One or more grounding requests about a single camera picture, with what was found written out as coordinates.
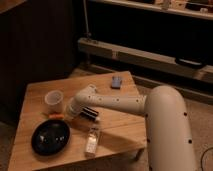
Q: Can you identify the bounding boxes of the orange pepper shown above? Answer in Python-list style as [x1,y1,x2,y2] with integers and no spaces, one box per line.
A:
[49,114,64,119]

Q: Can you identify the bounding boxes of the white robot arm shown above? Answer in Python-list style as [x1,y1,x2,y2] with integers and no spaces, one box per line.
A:
[66,84,197,171]

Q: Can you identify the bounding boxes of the white ceramic cup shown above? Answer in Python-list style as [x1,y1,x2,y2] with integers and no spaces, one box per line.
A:
[44,90,63,114]

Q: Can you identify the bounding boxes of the blue grey sponge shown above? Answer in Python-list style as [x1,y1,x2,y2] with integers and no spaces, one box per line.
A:
[111,76,122,89]

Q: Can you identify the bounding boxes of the long beige case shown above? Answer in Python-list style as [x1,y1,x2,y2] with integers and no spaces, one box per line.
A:
[78,38,213,84]

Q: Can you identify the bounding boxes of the metal pole stand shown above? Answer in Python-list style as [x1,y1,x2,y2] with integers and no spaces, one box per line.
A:
[83,0,91,42]

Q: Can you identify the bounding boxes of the white tube bottle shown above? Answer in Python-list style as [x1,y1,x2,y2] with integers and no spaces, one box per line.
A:
[85,125,100,157]

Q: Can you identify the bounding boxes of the black bowl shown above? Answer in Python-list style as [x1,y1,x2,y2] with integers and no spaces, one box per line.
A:
[31,120,70,156]

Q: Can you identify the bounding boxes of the wooden table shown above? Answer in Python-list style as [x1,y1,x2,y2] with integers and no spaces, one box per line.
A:
[8,71,146,171]

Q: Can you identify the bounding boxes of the wooden shelf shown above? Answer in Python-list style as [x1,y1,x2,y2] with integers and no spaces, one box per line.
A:
[90,0,213,21]

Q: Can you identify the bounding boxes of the black case handle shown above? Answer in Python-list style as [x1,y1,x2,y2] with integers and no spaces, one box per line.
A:
[175,58,206,69]

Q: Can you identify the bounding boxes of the black cable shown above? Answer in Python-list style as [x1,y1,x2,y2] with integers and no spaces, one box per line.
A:
[200,146,213,171]

